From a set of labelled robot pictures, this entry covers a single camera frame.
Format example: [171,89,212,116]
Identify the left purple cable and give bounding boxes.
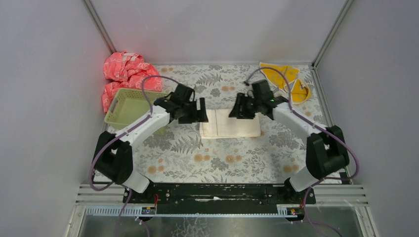
[88,75,181,237]

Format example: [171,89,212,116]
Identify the pink patterned cloth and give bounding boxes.
[102,51,163,113]

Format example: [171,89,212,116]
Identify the purple cable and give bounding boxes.
[88,75,181,237]
[245,67,360,237]

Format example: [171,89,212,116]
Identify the green plastic basket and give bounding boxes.
[104,88,149,130]

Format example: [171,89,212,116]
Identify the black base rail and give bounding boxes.
[123,183,316,215]

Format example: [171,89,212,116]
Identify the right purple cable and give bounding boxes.
[245,67,360,237]

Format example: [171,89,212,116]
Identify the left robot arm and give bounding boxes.
[89,84,208,193]

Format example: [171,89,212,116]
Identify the cream towel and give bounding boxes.
[199,109,261,139]

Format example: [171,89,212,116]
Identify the yellow towel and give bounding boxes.
[259,62,312,105]

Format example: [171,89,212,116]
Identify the floral table mat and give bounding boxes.
[133,65,305,183]

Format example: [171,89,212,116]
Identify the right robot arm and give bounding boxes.
[229,80,349,193]

